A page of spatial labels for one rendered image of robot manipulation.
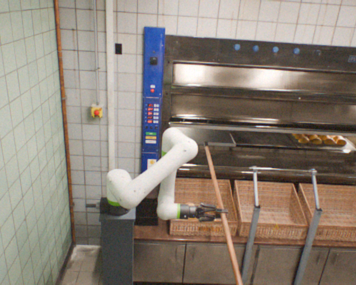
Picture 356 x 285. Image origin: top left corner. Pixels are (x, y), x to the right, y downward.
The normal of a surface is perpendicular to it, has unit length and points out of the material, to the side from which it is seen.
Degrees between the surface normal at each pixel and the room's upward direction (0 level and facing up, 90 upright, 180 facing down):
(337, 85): 70
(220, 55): 90
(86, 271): 0
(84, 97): 90
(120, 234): 90
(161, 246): 91
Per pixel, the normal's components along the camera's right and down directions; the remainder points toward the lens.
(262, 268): 0.03, 0.39
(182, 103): 0.04, 0.07
